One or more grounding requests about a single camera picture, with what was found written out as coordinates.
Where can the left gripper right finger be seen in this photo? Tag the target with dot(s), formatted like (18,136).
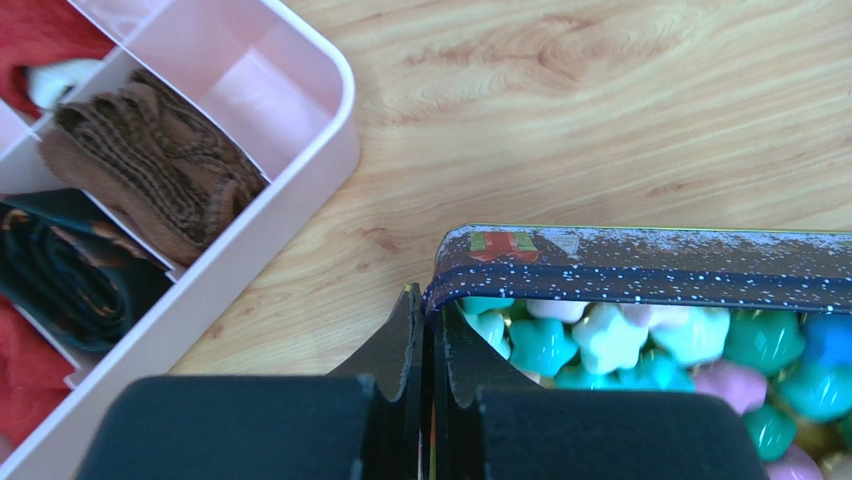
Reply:
(492,422)

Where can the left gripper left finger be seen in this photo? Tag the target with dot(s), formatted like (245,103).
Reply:
(359,421)

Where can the square tin of star candies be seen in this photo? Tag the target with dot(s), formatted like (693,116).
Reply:
(760,319)

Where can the brown chocolate piece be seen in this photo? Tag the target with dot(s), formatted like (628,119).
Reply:
(147,152)

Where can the dark chocolate piece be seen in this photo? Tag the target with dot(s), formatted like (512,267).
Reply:
(66,264)

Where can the pink compartment tray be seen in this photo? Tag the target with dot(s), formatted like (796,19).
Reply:
(284,94)

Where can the red wrapped candy upper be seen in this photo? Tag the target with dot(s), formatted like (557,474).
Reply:
(36,33)

